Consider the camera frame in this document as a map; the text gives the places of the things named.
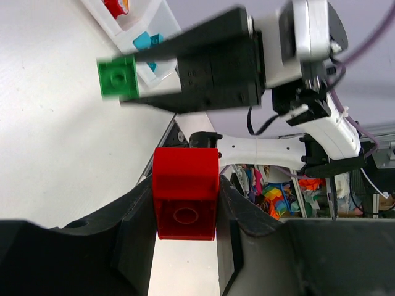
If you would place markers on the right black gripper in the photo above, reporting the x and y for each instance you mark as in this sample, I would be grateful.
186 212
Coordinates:
228 75

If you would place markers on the blue flower face lego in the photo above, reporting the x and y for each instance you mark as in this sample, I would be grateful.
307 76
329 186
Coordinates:
143 41

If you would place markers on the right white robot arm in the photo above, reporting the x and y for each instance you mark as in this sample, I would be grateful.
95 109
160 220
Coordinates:
304 97

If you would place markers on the clear plastic compartment tray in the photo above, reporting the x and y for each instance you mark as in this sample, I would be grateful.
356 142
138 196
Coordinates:
151 16

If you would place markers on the red long lego brick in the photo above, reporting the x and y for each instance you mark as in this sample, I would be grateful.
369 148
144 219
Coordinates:
185 190

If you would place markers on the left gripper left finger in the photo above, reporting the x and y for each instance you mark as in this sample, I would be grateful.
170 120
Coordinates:
108 252

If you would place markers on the green square lego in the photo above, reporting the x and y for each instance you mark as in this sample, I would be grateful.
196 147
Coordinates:
118 78

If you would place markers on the teal square lego brick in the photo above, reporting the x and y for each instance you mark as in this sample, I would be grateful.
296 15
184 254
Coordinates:
156 39

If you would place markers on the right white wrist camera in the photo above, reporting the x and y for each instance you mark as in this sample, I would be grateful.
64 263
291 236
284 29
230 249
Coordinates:
310 30

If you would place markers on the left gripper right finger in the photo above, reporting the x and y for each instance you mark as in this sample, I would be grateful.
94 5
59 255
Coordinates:
259 255

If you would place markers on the red rounded lego brick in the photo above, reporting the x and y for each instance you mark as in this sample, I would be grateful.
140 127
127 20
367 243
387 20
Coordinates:
117 7

